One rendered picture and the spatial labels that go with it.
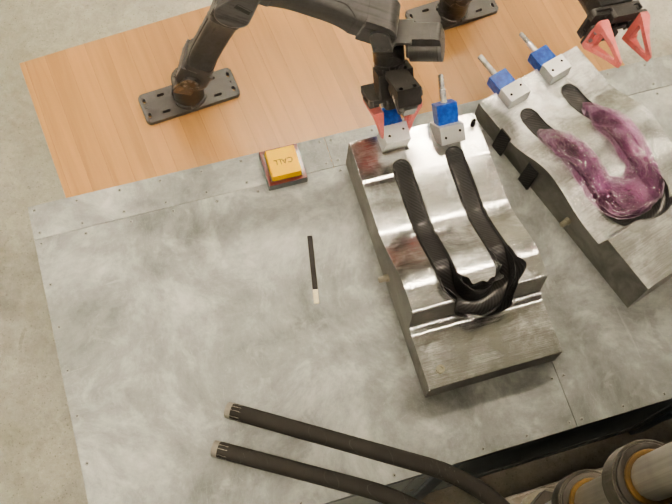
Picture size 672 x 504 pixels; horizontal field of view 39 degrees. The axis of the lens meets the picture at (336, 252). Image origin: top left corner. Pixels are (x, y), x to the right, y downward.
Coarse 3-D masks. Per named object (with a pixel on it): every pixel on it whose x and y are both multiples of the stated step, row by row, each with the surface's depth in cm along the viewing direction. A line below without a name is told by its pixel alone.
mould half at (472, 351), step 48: (432, 144) 186; (480, 144) 187; (384, 192) 182; (432, 192) 183; (480, 192) 184; (384, 240) 179; (480, 240) 177; (528, 240) 176; (432, 288) 171; (528, 288) 176; (432, 336) 175; (480, 336) 176; (528, 336) 176; (432, 384) 172
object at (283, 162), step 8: (272, 152) 190; (280, 152) 190; (288, 152) 190; (272, 160) 189; (280, 160) 189; (288, 160) 189; (296, 160) 189; (272, 168) 188; (280, 168) 188; (288, 168) 189; (296, 168) 189; (272, 176) 188; (280, 176) 188; (288, 176) 189
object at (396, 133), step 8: (384, 112) 183; (392, 112) 183; (384, 120) 183; (392, 120) 183; (400, 120) 183; (384, 128) 181; (392, 128) 181; (400, 128) 181; (408, 128) 182; (384, 136) 181; (392, 136) 181; (400, 136) 181; (408, 136) 181; (384, 144) 182; (392, 144) 182; (400, 144) 183
